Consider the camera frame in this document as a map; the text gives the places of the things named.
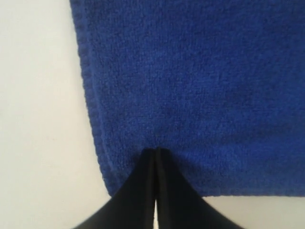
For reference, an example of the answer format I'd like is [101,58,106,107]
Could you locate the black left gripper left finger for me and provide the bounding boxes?
[76,149,155,229]

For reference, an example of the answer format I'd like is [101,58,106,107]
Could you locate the blue terry towel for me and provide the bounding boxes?
[70,0,305,196]

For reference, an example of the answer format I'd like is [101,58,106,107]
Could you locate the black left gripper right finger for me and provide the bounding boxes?
[154,148,241,229]

